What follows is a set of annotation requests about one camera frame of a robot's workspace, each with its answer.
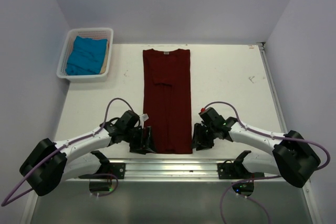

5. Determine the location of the blue t shirt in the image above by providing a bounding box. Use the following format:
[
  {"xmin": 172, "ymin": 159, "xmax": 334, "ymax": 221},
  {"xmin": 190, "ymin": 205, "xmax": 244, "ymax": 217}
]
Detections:
[{"xmin": 66, "ymin": 36, "xmax": 108, "ymax": 76}]

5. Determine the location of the white plastic basket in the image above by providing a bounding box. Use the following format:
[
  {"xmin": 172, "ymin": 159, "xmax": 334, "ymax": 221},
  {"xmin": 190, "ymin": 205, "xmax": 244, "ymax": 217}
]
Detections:
[{"xmin": 57, "ymin": 28, "xmax": 113, "ymax": 83}]

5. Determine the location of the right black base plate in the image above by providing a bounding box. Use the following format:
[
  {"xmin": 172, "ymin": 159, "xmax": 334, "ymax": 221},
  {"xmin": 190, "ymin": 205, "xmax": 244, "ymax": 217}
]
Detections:
[{"xmin": 217, "ymin": 161, "xmax": 265, "ymax": 179}]

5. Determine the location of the dark red t shirt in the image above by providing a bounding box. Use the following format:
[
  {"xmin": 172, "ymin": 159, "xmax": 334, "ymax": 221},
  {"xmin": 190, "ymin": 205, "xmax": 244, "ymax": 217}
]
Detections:
[{"xmin": 143, "ymin": 49, "xmax": 192, "ymax": 154}]

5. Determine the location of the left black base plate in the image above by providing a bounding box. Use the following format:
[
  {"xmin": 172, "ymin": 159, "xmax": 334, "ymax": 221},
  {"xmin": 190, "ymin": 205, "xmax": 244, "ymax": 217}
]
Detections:
[{"xmin": 79, "ymin": 163, "xmax": 125, "ymax": 179}]

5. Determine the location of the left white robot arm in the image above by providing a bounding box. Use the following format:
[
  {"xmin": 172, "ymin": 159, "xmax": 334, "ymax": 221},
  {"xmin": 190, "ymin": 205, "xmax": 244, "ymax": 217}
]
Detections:
[{"xmin": 19, "ymin": 110, "xmax": 157, "ymax": 196}]

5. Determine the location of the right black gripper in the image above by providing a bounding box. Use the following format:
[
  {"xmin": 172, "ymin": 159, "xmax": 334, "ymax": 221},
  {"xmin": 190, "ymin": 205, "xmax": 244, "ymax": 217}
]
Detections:
[{"xmin": 190, "ymin": 123, "xmax": 217, "ymax": 151}]

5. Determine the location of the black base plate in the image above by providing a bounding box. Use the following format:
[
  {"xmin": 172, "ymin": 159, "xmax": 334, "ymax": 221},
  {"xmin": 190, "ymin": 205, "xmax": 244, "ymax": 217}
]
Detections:
[
  {"xmin": 79, "ymin": 163, "xmax": 125, "ymax": 179},
  {"xmin": 217, "ymin": 161, "xmax": 265, "ymax": 179}
]

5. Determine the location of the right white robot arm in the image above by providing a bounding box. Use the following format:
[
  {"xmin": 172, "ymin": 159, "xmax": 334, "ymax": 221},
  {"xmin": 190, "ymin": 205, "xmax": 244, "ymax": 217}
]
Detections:
[{"xmin": 192, "ymin": 107, "xmax": 321, "ymax": 188}]

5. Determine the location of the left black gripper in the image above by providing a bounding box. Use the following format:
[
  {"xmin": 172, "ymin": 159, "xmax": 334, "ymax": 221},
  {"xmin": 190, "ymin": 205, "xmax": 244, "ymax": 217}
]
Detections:
[{"xmin": 123, "ymin": 126, "xmax": 156, "ymax": 154}]

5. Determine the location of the aluminium mounting rail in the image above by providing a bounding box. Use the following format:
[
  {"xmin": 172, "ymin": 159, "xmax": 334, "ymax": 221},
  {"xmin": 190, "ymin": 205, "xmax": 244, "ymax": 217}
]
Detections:
[{"xmin": 33, "ymin": 157, "xmax": 310, "ymax": 182}]

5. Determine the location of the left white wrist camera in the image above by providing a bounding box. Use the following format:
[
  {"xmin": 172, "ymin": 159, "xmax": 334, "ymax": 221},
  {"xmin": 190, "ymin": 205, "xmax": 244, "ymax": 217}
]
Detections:
[{"xmin": 139, "ymin": 113, "xmax": 149, "ymax": 123}]

